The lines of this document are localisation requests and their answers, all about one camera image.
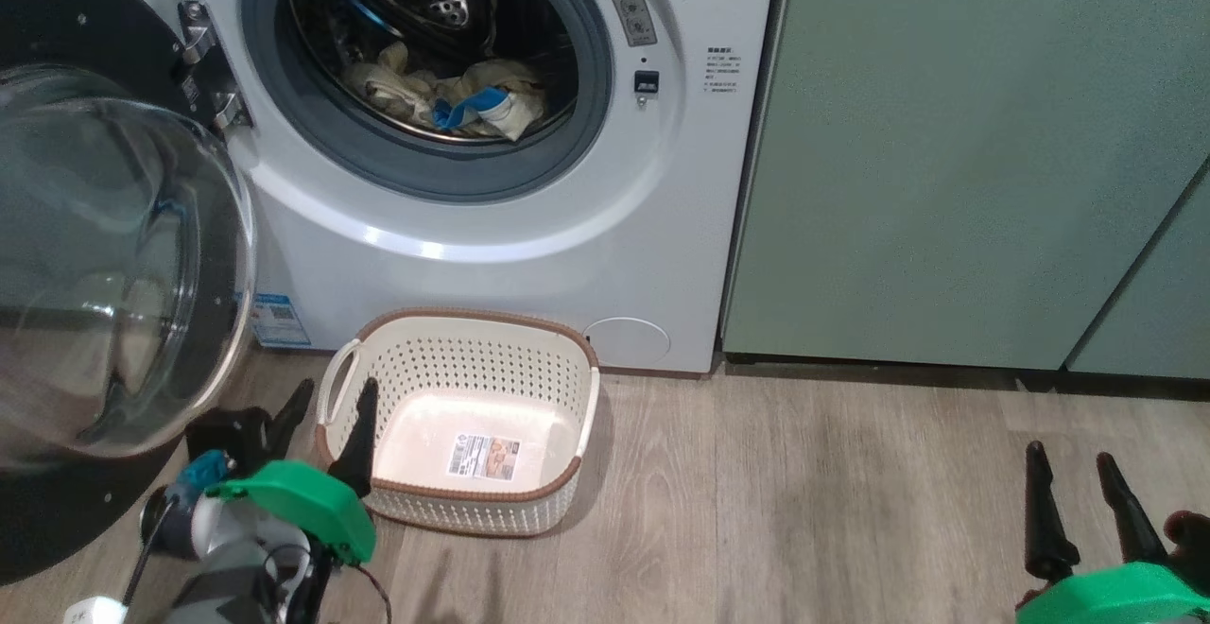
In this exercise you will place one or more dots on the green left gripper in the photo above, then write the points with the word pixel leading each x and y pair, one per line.
pixel 312 501

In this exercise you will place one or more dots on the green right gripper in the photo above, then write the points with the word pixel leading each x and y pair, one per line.
pixel 1115 600

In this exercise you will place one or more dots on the washing machine glass door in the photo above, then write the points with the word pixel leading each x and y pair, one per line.
pixel 95 274

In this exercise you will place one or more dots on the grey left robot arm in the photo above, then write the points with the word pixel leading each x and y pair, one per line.
pixel 227 567

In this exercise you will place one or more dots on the white printed product label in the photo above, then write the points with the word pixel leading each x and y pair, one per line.
pixel 484 456

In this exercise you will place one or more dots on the cream perforated basket brown rim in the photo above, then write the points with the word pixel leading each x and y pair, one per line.
pixel 473 359

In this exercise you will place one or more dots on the round grey filter access cover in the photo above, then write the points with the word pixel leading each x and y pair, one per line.
pixel 629 342

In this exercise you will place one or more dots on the white front-load washing machine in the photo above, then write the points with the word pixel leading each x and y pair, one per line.
pixel 567 227

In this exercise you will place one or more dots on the metal washing machine door hinge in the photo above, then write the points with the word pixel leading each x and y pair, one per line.
pixel 210 66

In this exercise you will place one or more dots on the black door latch socket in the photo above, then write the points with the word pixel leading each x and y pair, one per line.
pixel 646 83

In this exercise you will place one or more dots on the grey warning sticker label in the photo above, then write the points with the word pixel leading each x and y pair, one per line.
pixel 626 2

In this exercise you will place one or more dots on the printed text instruction sticker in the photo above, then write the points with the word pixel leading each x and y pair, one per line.
pixel 722 70

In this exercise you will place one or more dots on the blue energy label sticker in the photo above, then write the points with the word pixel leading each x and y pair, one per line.
pixel 277 320

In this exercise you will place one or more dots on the dark plinth under plain cabinet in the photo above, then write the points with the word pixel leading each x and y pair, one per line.
pixel 898 376

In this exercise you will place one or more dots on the wide plain green cabinet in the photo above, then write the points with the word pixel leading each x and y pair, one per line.
pixel 945 132

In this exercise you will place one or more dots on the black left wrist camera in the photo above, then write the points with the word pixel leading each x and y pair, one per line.
pixel 232 435

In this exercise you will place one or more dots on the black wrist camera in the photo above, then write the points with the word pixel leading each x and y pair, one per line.
pixel 1191 548
pixel 232 435

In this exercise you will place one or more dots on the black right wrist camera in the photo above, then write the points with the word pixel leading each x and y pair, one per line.
pixel 1191 548

